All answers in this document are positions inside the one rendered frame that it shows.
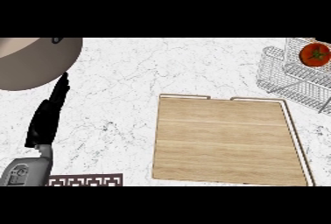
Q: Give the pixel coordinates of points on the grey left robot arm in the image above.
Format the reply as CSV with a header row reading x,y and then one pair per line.
x,y
27,171

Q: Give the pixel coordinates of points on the wooden tray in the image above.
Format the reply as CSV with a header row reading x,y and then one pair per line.
x,y
227,140

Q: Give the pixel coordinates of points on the red tomato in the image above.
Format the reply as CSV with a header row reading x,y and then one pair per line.
x,y
315,54

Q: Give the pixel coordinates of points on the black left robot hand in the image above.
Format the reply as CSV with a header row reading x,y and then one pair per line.
x,y
45,122

